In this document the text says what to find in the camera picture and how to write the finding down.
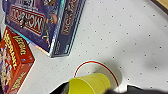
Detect orange red game box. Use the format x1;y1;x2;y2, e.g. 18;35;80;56
0;26;36;94

